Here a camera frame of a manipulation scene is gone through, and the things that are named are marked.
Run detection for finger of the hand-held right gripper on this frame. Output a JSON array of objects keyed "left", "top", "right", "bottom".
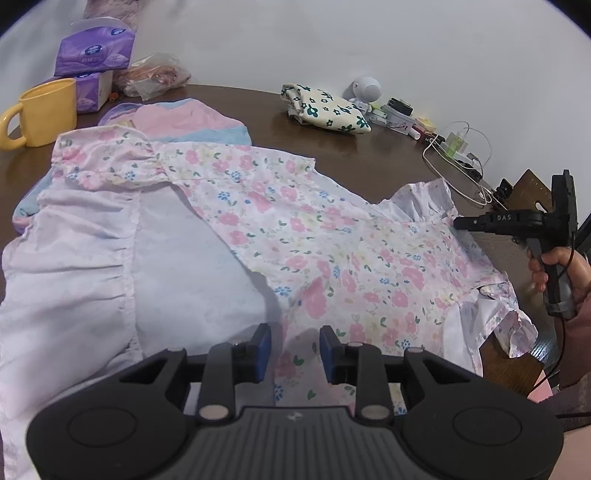
[{"left": 453, "top": 209, "right": 552, "bottom": 237}]

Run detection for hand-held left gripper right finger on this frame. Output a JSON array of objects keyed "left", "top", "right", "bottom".
[{"left": 320, "top": 324, "right": 474, "bottom": 423}]

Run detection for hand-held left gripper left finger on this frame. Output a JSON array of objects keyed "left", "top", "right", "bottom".
[{"left": 117, "top": 323, "right": 272, "bottom": 423}]

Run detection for pink floral dress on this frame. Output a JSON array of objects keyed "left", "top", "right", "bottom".
[{"left": 0, "top": 127, "right": 539, "bottom": 480}]

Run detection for person's right forearm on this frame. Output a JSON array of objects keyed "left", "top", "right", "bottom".
[{"left": 551, "top": 300, "right": 591, "bottom": 388}]

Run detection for person's right hand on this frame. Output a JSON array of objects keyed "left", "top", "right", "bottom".
[{"left": 526, "top": 246, "right": 591, "bottom": 317}]

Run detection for brown wooden board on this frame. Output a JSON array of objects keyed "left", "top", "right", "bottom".
[{"left": 505, "top": 168, "right": 557, "bottom": 215}]

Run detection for white power strip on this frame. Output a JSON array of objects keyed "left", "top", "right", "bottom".
[{"left": 436, "top": 141, "right": 483, "bottom": 178}]

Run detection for white robot speaker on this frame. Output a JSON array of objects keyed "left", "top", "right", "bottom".
[{"left": 348, "top": 75, "right": 383, "bottom": 112}]

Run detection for folded cream green-flower cloth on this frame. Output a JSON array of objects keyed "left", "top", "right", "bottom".
[{"left": 281, "top": 83, "right": 372, "bottom": 136}]

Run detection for person's lap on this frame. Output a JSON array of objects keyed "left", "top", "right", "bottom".
[{"left": 529, "top": 381, "right": 591, "bottom": 480}]

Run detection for pastel striped shirt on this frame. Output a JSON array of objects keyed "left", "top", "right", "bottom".
[{"left": 14, "top": 98, "right": 252, "bottom": 232}]

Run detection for clear plastic snack bag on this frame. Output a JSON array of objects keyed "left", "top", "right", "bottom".
[{"left": 113, "top": 52, "right": 192, "bottom": 101}]

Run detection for purple tissue pack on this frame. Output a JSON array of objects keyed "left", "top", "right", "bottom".
[
  {"left": 54, "top": 16, "right": 137, "bottom": 77},
  {"left": 74, "top": 69, "right": 114, "bottom": 114}
]

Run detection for yellow mug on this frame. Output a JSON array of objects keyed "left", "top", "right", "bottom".
[{"left": 0, "top": 78, "right": 78, "bottom": 152}]

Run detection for pink wrapped vase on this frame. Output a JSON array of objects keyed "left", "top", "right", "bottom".
[{"left": 85, "top": 0, "right": 153, "bottom": 21}]

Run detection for white charging cable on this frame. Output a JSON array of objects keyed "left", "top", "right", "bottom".
[{"left": 422, "top": 121, "right": 495, "bottom": 206}]

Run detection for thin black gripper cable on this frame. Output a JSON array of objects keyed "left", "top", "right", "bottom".
[{"left": 526, "top": 233, "right": 578, "bottom": 398}]

